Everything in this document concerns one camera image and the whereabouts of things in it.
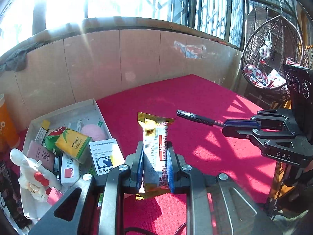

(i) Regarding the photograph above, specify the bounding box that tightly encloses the pink fluffy pompom keychain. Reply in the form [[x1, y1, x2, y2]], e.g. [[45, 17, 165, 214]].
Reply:
[[81, 124, 106, 143]]

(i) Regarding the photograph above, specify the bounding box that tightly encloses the white cardboard tray box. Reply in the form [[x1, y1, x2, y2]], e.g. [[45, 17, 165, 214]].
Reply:
[[20, 98, 126, 219]]

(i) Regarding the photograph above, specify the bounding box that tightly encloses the grey white sealant box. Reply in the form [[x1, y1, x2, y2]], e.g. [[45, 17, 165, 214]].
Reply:
[[60, 120, 84, 187]]

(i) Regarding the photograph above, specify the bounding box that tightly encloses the brown woven panel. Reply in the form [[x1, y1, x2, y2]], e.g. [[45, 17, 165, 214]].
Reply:
[[246, 6, 268, 40]]

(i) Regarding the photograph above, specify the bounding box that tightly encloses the white yellow blue medicine box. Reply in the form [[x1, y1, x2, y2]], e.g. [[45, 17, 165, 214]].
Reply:
[[88, 138, 126, 176]]

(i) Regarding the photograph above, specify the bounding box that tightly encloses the green packet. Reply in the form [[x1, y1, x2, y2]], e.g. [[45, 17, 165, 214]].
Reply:
[[87, 165, 105, 209]]

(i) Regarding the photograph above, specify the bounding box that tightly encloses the small white hanging plush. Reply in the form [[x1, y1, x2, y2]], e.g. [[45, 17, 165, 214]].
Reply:
[[260, 36, 273, 58]]

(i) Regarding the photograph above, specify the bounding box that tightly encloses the grey cloth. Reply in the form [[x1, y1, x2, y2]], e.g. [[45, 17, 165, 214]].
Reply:
[[0, 42, 44, 72]]

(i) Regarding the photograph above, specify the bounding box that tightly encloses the small black metal object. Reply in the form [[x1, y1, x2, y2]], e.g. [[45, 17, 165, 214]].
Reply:
[[53, 155, 62, 182]]

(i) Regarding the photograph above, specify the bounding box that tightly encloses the orange wooden rack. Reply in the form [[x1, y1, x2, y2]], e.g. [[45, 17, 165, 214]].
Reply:
[[302, 10, 313, 51]]

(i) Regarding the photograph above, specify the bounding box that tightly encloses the orange container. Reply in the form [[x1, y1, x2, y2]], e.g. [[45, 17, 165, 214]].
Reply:
[[0, 93, 21, 152]]

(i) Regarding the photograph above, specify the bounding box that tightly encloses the red table mat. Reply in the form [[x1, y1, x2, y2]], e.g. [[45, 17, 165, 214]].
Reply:
[[15, 74, 278, 235]]

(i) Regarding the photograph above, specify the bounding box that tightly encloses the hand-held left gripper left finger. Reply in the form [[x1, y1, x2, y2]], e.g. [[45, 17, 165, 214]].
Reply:
[[29, 141, 145, 235]]

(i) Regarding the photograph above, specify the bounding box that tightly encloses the pink box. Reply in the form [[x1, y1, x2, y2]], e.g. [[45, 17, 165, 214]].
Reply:
[[26, 140, 57, 172]]

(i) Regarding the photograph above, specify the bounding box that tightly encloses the white plush cat toy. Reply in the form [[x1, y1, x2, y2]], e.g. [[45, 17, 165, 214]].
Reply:
[[10, 149, 58, 201]]

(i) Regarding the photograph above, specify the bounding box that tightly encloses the small pink packet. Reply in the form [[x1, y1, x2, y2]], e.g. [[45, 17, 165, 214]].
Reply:
[[46, 187, 64, 206]]

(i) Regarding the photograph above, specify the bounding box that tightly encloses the wicker hanging egg chair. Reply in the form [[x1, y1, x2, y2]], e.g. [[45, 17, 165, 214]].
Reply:
[[241, 0, 305, 103]]

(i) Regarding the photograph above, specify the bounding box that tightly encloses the yellow black white box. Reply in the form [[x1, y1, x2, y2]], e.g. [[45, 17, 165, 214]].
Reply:
[[34, 119, 51, 145]]

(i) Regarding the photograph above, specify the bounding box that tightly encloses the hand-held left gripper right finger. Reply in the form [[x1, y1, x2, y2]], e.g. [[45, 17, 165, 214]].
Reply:
[[166, 141, 282, 235]]

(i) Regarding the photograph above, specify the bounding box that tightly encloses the yellow snack bar packet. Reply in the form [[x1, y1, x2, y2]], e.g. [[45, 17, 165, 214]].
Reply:
[[135, 111, 176, 200]]

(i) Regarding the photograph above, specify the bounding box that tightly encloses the window with metal grille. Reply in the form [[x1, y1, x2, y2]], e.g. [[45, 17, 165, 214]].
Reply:
[[0, 0, 247, 49]]

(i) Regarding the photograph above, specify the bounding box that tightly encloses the black pen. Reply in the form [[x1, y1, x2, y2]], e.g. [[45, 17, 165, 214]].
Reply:
[[176, 109, 224, 128]]

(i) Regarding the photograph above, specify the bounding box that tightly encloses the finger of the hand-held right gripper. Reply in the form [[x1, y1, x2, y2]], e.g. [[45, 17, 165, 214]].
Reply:
[[221, 109, 292, 131], [222, 127, 298, 149]]

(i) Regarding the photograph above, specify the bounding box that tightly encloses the green yellow drink carton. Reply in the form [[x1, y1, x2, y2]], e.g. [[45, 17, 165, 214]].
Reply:
[[54, 128, 92, 164]]

